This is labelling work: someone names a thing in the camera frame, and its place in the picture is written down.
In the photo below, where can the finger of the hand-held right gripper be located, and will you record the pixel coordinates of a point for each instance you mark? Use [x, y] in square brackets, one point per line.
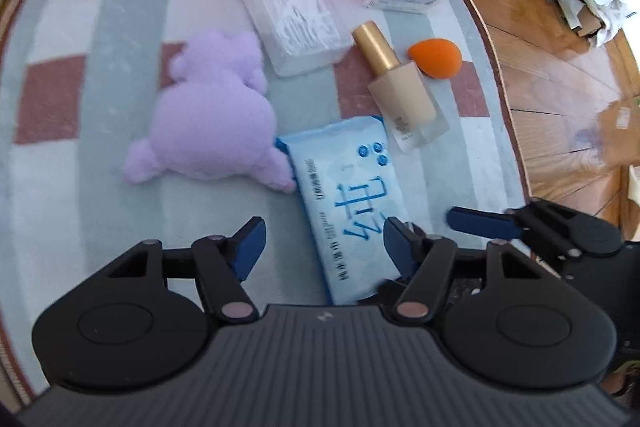
[475, 222]

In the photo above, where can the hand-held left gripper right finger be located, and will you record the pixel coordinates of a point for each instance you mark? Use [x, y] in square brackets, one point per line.
[398, 243]

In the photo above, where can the purple plush toy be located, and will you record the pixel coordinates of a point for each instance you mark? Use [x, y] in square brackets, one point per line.
[215, 122]

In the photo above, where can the pile of papers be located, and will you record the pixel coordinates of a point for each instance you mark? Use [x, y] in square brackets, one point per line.
[575, 14]

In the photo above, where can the beige foundation bottle gold cap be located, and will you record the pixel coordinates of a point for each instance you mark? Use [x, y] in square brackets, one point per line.
[405, 97]

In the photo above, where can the checkered grey red rug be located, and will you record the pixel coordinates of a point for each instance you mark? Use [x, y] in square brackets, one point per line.
[75, 107]

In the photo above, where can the orange makeup sponge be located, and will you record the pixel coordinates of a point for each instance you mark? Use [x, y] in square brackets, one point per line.
[435, 59]

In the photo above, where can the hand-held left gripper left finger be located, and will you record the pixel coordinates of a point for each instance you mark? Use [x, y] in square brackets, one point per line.
[250, 248]

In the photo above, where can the blue wet wipes packet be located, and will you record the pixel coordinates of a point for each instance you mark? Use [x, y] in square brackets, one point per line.
[340, 187]

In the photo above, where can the brown cardboard piece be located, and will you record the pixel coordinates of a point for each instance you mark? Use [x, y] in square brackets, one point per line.
[617, 132]

